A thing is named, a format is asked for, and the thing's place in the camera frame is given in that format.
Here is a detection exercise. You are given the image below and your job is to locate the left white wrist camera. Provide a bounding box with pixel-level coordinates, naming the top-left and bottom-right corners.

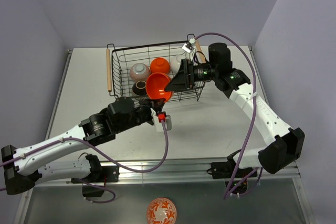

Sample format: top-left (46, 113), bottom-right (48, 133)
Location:
top-left (153, 111), bottom-right (172, 132)

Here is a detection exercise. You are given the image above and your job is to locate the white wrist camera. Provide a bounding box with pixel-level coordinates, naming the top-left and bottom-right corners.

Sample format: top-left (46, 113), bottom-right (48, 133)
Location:
top-left (182, 38), bottom-right (196, 62)
top-left (153, 111), bottom-right (172, 132)

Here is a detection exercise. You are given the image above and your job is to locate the orange white patterned bowl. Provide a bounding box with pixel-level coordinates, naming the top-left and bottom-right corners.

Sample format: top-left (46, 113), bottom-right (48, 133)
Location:
top-left (146, 197), bottom-right (177, 224)

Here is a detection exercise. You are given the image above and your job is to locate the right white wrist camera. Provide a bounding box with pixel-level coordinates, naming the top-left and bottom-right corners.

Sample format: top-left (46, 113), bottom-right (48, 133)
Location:
top-left (182, 38), bottom-right (196, 62)

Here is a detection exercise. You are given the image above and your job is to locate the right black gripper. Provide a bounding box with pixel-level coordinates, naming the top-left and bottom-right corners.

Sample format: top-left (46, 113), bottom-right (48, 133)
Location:
top-left (164, 58), bottom-right (218, 92)

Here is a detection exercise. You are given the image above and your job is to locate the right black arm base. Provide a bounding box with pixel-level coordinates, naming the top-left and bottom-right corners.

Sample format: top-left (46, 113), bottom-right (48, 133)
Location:
top-left (206, 161), bottom-right (253, 194)

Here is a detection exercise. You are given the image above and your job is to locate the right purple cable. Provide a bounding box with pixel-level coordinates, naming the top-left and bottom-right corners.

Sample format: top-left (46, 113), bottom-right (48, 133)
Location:
top-left (195, 32), bottom-right (257, 200)

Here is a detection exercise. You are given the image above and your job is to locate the black white patterned bowl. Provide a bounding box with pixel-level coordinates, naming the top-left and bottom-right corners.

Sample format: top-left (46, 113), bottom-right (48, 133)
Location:
top-left (130, 63), bottom-right (151, 82)

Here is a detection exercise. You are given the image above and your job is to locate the aluminium mounting rail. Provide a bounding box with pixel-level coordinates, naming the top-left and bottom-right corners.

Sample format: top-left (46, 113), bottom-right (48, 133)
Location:
top-left (36, 158), bottom-right (301, 187)

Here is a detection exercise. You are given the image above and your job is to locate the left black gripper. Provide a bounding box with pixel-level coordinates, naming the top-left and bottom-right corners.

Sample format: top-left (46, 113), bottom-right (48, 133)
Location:
top-left (115, 98), bottom-right (165, 133)

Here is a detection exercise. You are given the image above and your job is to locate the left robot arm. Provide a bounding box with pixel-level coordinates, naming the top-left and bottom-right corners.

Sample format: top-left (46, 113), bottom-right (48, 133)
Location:
top-left (1, 97), bottom-right (172, 195)

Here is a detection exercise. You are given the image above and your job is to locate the grey white bowl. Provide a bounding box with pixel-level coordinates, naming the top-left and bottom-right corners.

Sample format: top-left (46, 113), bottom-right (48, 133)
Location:
top-left (170, 55), bottom-right (185, 74)

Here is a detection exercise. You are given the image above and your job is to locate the black wire dish rack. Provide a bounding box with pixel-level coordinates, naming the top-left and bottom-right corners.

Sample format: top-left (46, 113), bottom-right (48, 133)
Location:
top-left (107, 41), bottom-right (205, 105)

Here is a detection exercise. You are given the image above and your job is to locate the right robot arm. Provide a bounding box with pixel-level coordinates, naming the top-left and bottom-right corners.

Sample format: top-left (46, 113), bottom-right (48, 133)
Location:
top-left (164, 42), bottom-right (305, 177)

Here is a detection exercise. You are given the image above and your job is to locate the brown bowl beige inside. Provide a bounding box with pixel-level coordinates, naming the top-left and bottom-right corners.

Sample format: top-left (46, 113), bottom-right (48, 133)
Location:
top-left (132, 80), bottom-right (147, 97)

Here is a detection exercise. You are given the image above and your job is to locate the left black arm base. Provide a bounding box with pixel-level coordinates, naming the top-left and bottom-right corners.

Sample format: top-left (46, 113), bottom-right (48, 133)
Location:
top-left (70, 166), bottom-right (119, 198)

